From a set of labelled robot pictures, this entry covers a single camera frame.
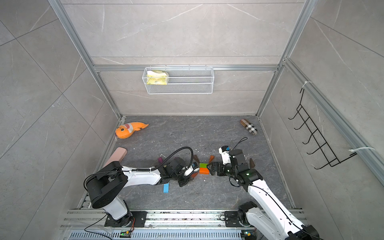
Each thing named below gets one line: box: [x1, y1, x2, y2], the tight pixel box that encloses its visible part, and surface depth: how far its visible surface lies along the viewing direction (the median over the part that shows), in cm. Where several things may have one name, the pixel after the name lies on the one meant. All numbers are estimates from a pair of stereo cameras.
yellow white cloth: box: [146, 70, 168, 85], surface depth 88 cm
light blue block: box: [163, 182, 170, 193], surface depth 84 cm
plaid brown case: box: [240, 118, 258, 136], surface depth 112 cm
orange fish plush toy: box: [115, 122, 149, 139], surface depth 103 cm
